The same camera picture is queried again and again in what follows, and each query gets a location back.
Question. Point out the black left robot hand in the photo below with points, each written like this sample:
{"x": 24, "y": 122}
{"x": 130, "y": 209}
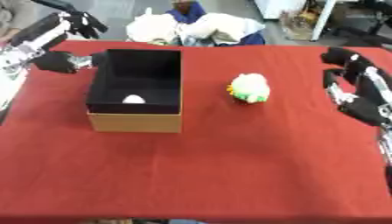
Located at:
{"x": 46, "y": 29}

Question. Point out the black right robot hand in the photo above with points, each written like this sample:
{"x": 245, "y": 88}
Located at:
{"x": 365, "y": 84}

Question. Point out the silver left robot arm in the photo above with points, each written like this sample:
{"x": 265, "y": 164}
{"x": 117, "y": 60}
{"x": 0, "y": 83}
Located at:
{"x": 13, "y": 70}

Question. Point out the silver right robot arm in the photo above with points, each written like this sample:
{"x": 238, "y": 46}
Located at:
{"x": 387, "y": 145}

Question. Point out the tan cardboard box black inside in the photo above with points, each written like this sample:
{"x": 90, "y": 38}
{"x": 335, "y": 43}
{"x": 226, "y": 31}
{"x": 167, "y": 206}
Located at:
{"x": 135, "y": 96}

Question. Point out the person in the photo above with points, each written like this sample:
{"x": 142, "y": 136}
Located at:
{"x": 11, "y": 17}

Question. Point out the white table leg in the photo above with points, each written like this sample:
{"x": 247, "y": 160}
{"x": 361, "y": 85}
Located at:
{"x": 323, "y": 19}

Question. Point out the white egg-shaped object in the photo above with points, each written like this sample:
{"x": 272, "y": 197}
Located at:
{"x": 133, "y": 99}

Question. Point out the white and green soft toy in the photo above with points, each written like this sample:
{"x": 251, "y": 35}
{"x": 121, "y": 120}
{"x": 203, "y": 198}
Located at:
{"x": 249, "y": 88}

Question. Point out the pile of soft toys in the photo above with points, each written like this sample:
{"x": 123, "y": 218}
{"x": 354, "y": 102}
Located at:
{"x": 194, "y": 27}

